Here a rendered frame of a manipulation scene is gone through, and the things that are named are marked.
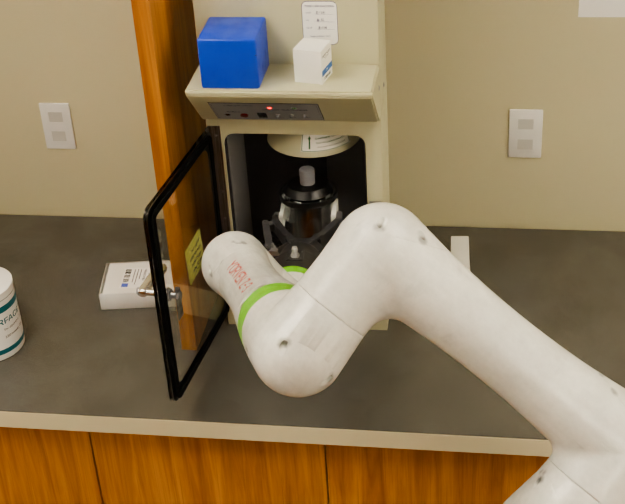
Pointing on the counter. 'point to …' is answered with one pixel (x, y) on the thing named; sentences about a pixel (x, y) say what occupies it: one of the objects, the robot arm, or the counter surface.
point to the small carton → (312, 61)
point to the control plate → (267, 111)
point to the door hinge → (220, 177)
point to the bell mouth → (311, 144)
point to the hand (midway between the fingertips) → (309, 211)
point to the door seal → (162, 265)
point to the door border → (159, 276)
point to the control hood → (302, 93)
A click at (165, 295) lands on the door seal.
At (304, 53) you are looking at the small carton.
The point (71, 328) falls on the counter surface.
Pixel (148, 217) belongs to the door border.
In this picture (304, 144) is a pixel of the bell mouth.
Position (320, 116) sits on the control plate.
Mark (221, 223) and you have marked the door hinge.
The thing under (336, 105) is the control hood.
